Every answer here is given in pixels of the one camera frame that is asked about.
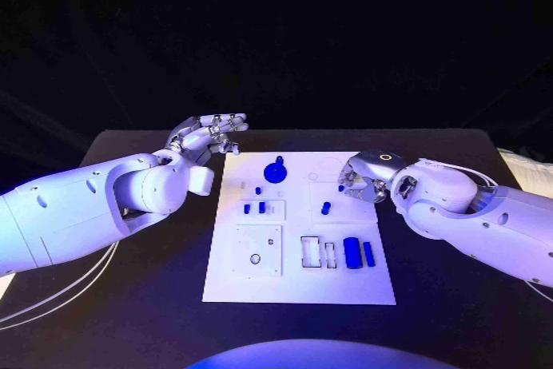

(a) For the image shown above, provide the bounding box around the thick long blue cylinder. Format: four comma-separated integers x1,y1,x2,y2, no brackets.
342,236,364,270

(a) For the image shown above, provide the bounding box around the white cloth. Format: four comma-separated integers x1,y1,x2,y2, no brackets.
495,147,553,200

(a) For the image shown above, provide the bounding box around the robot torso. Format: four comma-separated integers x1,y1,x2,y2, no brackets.
185,339,459,369

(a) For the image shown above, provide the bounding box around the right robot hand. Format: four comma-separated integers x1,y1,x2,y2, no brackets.
337,149,410,204

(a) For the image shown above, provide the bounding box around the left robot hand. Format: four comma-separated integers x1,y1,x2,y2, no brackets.
163,113,250,167

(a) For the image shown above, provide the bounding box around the blue gear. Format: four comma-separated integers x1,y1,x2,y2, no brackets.
263,155,288,185

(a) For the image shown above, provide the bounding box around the white cable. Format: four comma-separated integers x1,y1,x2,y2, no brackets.
0,240,121,331
420,158,498,189
0,243,116,323
523,279,553,304

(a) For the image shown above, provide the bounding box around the white task board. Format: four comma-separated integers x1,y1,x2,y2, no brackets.
202,151,397,306

